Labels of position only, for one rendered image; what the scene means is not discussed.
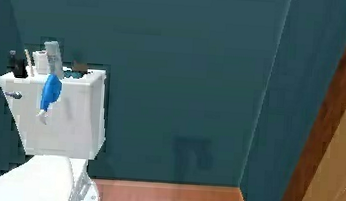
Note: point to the blue and grey spray bottle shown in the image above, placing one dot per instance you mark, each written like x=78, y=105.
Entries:
x=51, y=87

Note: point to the tan wooden stick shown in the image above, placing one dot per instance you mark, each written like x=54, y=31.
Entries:
x=29, y=63

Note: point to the black soap bottle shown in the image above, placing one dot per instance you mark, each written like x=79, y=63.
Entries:
x=17, y=66

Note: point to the beige room door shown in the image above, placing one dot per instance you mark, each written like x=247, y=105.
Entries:
x=337, y=168

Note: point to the brown wooden door frame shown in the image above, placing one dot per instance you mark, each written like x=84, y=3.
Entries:
x=327, y=114

